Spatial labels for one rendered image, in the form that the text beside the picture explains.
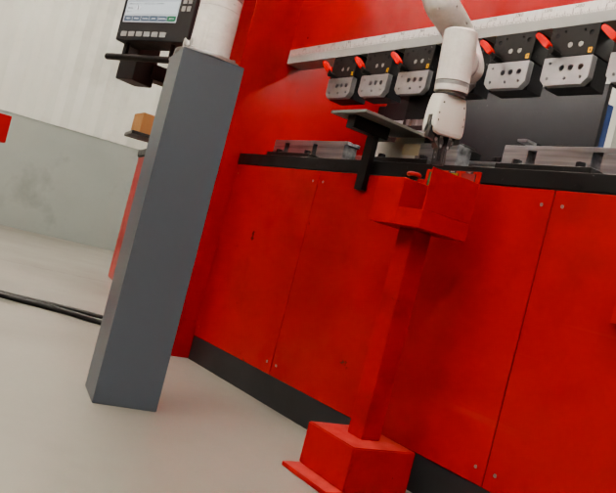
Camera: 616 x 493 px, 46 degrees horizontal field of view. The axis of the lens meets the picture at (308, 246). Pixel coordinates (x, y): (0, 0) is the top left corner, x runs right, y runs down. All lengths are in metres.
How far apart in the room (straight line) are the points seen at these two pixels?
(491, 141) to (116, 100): 6.95
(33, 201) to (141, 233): 7.24
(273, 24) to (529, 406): 1.98
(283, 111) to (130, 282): 1.36
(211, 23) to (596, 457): 1.47
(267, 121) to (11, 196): 6.39
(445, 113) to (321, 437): 0.85
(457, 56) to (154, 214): 0.89
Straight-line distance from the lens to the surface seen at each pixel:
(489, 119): 2.96
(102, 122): 9.33
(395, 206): 1.83
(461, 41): 1.86
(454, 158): 2.26
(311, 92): 3.25
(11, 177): 9.24
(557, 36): 2.16
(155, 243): 2.05
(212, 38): 2.14
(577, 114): 2.72
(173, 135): 2.05
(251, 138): 3.08
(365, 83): 2.68
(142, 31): 3.30
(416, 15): 2.62
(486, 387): 1.86
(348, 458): 1.79
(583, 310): 1.73
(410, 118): 2.49
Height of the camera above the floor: 0.53
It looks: 1 degrees up
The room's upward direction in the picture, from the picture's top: 14 degrees clockwise
